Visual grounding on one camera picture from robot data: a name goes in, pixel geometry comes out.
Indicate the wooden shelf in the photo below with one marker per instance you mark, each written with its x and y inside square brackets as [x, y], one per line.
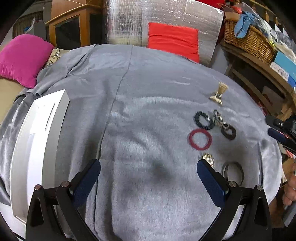
[266, 87]

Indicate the person's right hand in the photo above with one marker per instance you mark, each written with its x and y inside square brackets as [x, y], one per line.
[289, 195]

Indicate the grey glitter bangle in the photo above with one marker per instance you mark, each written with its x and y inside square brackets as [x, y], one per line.
[233, 171]

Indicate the gold rhinestone brooch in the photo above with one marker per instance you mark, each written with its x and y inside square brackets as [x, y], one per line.
[209, 158]

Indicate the silver foil insulation sheet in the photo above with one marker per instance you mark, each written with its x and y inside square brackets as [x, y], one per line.
[131, 22]

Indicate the dark brown hair scrunchie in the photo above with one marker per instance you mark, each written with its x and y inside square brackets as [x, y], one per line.
[229, 133]

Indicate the grey blanket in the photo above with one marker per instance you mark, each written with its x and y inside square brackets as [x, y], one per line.
[133, 108]

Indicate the magenta pillow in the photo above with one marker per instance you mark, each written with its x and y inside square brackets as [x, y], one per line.
[23, 58]

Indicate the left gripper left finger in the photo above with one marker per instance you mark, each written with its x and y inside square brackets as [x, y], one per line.
[42, 222]

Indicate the wooden cabinet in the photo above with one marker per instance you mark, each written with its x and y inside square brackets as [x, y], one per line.
[75, 24]

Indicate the blue cloth in basket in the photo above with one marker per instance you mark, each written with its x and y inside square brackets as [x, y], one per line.
[245, 21]

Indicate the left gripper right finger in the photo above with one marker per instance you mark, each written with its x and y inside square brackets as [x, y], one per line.
[255, 220]

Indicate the beige hair claw clip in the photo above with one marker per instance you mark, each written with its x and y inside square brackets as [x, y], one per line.
[218, 94]

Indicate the white jewelry box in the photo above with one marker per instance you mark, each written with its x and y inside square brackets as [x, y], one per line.
[34, 156]

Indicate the wicker basket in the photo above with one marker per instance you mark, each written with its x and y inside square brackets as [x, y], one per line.
[254, 42]

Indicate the red pillow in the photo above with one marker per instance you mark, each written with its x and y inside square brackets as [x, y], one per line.
[179, 40]

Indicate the light blue box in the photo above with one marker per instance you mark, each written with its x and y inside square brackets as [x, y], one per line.
[285, 68]

